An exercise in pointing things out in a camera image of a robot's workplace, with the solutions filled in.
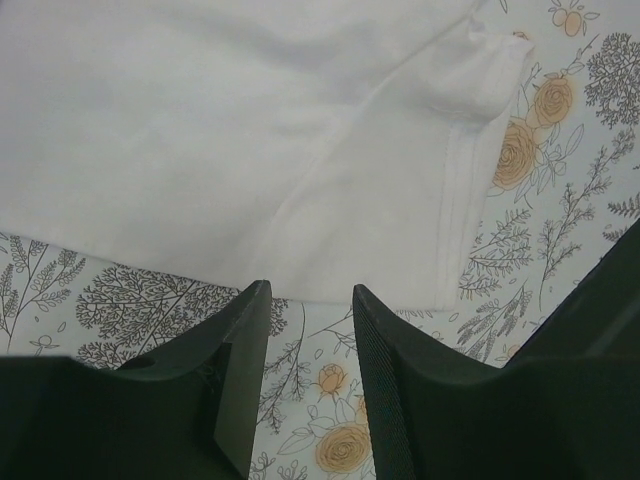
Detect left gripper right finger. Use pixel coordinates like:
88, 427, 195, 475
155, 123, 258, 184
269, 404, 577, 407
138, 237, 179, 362
353, 228, 639, 479

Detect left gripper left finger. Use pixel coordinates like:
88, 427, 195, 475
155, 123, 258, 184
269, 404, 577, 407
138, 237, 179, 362
1, 280, 272, 479

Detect floral table mat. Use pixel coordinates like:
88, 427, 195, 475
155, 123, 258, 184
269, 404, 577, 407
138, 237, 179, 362
1, 1, 639, 479

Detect white t shirt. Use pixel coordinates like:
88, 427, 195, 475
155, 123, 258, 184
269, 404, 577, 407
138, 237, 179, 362
1, 1, 532, 310

